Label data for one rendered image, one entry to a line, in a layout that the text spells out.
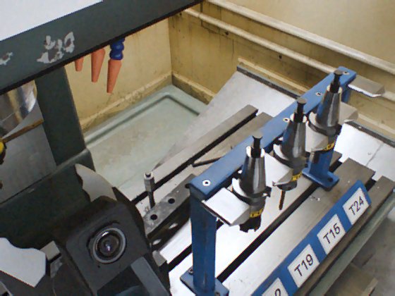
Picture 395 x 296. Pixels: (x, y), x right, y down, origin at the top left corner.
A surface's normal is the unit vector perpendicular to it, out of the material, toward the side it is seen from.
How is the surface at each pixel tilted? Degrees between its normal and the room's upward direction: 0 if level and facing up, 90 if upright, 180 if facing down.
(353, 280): 7
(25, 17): 90
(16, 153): 89
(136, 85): 90
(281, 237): 0
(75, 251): 62
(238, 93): 24
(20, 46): 90
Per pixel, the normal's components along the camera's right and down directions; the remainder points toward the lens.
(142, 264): 0.59, 0.10
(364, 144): -0.29, -0.46
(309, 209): -0.02, -0.73
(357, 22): -0.70, 0.50
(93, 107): 0.71, 0.47
